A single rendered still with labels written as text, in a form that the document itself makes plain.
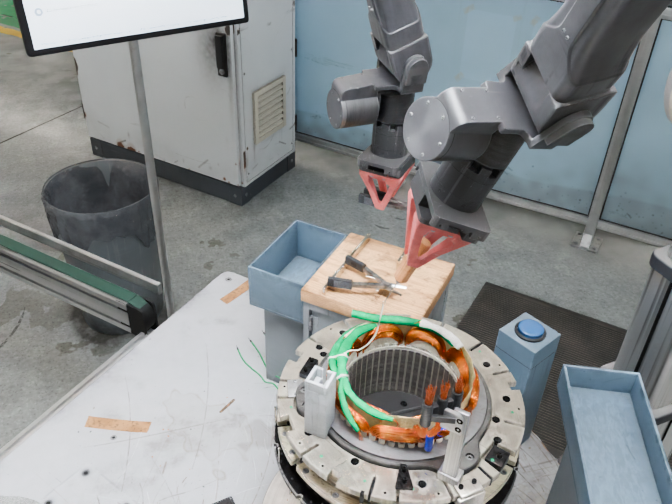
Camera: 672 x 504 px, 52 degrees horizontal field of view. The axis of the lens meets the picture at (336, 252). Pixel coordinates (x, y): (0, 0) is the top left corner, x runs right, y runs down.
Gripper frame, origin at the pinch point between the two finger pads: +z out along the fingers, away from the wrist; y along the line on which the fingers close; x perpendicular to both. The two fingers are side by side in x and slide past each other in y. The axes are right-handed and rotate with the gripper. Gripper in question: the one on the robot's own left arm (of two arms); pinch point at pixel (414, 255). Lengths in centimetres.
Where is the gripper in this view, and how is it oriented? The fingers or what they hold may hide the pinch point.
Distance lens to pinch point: 76.9
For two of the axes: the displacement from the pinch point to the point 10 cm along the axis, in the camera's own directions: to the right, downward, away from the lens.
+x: 9.2, 2.6, 3.0
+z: -3.9, 7.0, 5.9
